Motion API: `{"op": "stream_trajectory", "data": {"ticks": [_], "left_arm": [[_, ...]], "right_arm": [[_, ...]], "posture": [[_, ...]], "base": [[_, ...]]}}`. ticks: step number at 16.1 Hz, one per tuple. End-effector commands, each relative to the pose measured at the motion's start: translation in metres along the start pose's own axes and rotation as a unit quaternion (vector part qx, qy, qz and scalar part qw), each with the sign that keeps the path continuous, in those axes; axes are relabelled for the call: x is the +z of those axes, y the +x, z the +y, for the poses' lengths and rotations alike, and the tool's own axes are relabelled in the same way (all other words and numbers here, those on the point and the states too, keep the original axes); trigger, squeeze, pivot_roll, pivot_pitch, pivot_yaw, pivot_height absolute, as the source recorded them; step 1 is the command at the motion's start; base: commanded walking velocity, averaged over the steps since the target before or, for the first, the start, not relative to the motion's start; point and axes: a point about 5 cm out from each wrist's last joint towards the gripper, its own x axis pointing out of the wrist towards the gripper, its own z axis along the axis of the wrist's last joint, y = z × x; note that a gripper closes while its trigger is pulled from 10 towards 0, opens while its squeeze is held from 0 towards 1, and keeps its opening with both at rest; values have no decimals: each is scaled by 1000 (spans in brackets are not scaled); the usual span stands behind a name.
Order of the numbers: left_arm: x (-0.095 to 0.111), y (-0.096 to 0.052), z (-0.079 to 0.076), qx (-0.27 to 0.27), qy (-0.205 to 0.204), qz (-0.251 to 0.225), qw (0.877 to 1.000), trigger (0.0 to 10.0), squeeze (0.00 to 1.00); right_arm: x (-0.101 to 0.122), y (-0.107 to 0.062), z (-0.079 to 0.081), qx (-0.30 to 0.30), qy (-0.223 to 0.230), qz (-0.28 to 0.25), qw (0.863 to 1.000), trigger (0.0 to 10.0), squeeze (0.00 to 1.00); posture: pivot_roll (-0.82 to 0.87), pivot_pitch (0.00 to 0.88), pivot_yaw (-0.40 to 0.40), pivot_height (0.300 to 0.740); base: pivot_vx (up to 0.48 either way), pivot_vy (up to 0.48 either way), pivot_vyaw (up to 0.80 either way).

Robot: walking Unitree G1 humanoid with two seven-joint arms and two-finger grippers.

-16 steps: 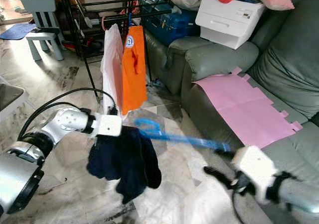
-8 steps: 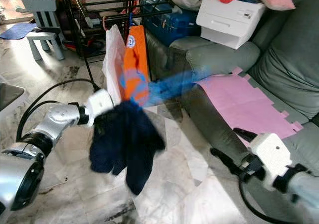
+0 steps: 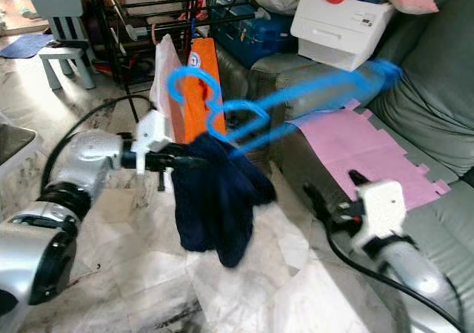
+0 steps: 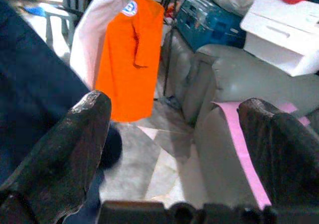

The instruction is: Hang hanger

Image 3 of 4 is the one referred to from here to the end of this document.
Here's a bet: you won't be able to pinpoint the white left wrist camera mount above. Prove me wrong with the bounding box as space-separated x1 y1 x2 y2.
135 110 175 172

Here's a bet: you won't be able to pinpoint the blue plastic hanger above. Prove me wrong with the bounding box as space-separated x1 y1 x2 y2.
206 59 401 160
167 55 404 138

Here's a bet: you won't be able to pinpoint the navy garment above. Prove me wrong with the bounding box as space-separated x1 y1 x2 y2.
169 132 276 269

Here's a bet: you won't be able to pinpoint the pink puzzle mat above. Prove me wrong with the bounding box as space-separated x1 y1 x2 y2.
296 100 451 212

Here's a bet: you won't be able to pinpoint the white garment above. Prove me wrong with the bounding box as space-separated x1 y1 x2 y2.
150 33 190 193

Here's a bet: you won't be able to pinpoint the grey green sofa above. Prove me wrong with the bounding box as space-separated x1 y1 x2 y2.
248 0 474 333

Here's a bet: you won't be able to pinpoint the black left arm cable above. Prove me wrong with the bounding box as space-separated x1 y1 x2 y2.
41 95 156 193

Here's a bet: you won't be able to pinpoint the grey blue kids chair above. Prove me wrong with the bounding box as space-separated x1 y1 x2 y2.
27 0 93 91

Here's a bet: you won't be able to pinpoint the blue floor mat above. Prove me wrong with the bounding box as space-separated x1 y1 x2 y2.
0 33 54 58

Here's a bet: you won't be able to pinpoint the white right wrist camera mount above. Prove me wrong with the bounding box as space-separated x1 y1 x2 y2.
354 179 407 249

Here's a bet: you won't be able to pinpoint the orange garment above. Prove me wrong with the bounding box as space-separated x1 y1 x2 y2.
187 38 227 143

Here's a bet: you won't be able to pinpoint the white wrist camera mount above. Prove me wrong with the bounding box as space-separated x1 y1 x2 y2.
354 179 407 249
135 110 175 172

